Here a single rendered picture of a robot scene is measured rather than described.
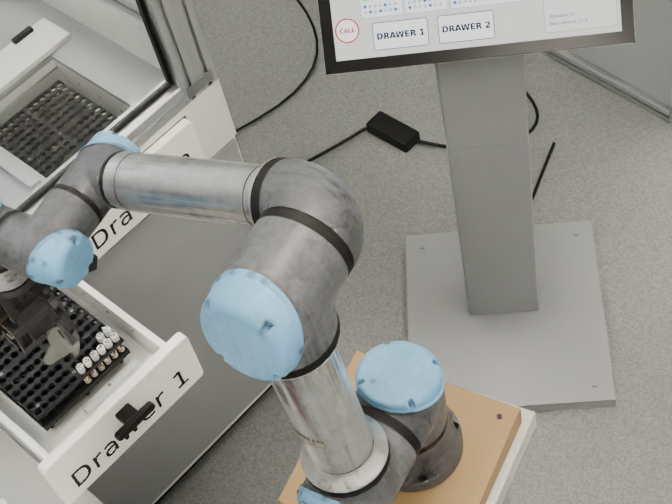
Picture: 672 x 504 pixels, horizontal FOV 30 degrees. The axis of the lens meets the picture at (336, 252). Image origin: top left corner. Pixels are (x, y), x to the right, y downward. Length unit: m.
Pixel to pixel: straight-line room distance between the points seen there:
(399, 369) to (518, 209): 0.98
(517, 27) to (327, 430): 0.89
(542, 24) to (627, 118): 1.23
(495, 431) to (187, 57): 0.81
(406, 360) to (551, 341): 1.21
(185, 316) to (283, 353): 1.21
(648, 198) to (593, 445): 0.70
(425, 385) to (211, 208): 0.40
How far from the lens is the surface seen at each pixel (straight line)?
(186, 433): 2.70
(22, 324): 1.76
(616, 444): 2.77
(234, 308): 1.26
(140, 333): 1.97
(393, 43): 2.13
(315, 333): 1.31
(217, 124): 2.26
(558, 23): 2.12
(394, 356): 1.68
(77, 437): 1.86
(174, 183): 1.50
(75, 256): 1.57
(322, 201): 1.32
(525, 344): 2.86
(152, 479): 2.71
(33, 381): 2.01
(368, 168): 3.27
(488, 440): 1.87
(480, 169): 2.49
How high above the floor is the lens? 2.44
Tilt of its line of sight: 52 degrees down
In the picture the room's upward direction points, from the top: 15 degrees counter-clockwise
